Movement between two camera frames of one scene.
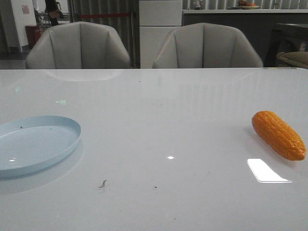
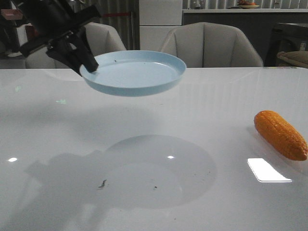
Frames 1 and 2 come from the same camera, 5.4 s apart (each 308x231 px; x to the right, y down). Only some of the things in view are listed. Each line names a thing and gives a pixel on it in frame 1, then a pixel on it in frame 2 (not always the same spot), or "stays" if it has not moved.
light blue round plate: [27, 143] → [127, 73]
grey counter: [258, 25] stays
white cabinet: [157, 19] stays
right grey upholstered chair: [206, 45] stays
